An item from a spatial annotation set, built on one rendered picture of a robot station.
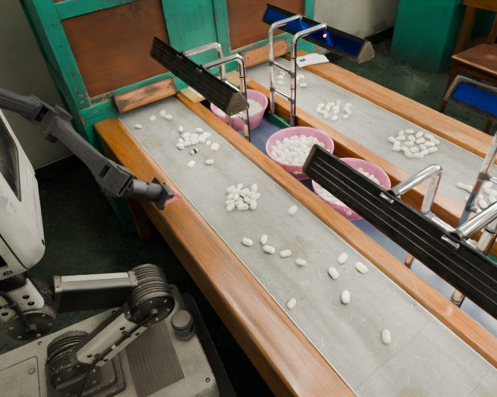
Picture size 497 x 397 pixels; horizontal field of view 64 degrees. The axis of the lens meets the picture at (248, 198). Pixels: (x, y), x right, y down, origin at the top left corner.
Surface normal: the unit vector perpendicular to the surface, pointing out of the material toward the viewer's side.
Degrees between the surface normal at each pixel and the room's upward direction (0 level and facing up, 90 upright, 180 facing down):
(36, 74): 90
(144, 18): 90
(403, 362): 0
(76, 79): 90
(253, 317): 0
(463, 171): 0
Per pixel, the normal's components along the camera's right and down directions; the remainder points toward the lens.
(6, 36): 0.58, 0.52
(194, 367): -0.07, -0.73
